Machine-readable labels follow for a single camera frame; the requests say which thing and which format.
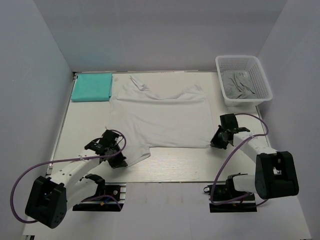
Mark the white t shirt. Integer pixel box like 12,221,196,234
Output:
106,77,215,167

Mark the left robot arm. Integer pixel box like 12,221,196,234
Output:
25,129,127,229

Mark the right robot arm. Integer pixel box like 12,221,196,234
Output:
209,113,300,205

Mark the grey t shirt in basket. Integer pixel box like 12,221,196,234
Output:
221,71,257,99

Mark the white plastic laundry basket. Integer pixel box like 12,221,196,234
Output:
215,55,273,107

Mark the folded teal t shirt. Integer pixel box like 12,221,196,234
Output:
71,72,113,103

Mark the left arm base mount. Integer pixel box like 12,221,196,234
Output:
72,183,127,213

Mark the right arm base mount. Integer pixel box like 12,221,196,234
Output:
209,182,257,213

